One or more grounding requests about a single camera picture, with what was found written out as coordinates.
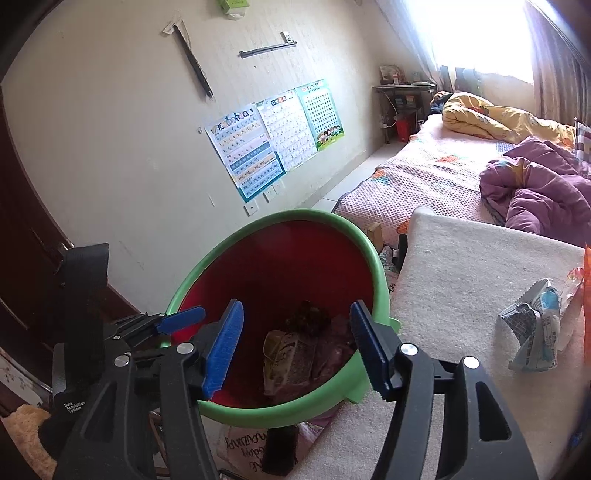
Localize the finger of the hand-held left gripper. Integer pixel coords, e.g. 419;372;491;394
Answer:
104;306;207;344
129;344;176;367

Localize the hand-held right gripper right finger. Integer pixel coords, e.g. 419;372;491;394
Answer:
349;300;539;480

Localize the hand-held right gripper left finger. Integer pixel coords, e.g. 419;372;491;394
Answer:
53;299;245;480

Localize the grey patterned box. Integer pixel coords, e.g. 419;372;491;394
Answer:
263;330;319;398

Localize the green bin with red liner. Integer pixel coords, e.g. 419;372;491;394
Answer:
164;209;402;428

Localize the pink printed cloth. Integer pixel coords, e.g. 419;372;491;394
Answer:
217;411;333;476

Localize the dark wooden door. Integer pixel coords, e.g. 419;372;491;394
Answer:
0;83;148;416

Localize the white fleece mat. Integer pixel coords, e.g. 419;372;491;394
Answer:
295;206;591;480

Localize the black phone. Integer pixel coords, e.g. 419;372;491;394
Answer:
265;427;298;476

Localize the beige plush cloth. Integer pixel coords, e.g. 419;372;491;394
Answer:
0;404;56;480

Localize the silver blue crumpled wrapper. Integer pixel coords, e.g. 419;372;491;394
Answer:
498;278;561;372

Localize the bed with patterned sheet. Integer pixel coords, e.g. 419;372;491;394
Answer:
332;113;591;250

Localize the clear colourful wrapper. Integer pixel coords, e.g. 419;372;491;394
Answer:
556;267;587;352

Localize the purple quilt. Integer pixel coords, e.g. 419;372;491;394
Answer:
479;136;591;247

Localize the yellow quilt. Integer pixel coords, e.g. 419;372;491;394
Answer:
442;91;577;147

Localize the small side table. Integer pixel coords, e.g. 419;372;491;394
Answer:
372;82;437;144

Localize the dark bag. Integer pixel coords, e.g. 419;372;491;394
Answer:
455;67;481;93

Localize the plaid pillow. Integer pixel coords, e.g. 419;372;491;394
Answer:
573;117;591;162

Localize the sheer white curtain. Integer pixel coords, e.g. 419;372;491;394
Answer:
374;0;444;79

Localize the green tissue box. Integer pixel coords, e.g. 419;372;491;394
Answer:
218;0;251;20

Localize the brown patterned curtain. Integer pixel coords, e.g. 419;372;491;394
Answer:
524;0;591;130

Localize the blue bordered wall poster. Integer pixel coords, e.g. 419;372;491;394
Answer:
204;102;284;203

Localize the white chart wall poster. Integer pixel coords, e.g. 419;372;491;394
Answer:
255;89;318;172

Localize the green bordered wall poster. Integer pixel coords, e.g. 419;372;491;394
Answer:
295;78;346;152

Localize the long black wall bar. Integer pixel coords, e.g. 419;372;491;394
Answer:
161;19;214;99

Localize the short black wall rail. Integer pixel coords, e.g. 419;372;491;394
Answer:
239;31;297;59

